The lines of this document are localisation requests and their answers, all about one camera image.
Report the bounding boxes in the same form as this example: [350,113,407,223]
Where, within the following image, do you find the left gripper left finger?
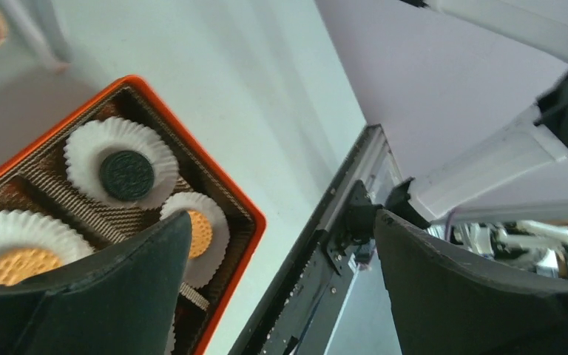
[0,212,192,354]

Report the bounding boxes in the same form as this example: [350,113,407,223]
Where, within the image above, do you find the white paper cup front-right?
[160,192,230,288]

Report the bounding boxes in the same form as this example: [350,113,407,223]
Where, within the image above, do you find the round orange cookie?
[188,210,214,260]
[0,248,64,285]

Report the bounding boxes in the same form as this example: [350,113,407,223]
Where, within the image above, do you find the white paper cup back-right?
[64,117,179,209]

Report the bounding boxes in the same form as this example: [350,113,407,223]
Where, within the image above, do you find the white paper cup front-middle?
[163,319,175,355]

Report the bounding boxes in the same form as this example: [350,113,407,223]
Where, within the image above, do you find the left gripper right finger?
[374,210,568,354]

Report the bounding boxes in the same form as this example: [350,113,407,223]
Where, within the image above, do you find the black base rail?
[230,125,386,354]

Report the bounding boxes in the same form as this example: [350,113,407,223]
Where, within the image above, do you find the metal tongs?
[0,0,73,73]

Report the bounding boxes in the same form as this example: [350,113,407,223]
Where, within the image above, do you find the white paper cup back-middle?
[0,210,94,266]

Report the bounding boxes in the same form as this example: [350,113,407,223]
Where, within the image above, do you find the orange tin box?
[0,75,266,354]

